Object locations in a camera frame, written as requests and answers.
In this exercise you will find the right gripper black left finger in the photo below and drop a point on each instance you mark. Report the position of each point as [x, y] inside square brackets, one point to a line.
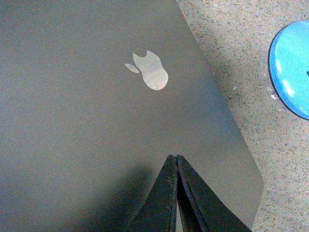
[158, 214]

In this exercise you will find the silver laptop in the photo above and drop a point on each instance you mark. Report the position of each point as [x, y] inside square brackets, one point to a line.
[94, 95]

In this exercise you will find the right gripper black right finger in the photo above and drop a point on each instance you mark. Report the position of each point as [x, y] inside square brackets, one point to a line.
[200, 208]

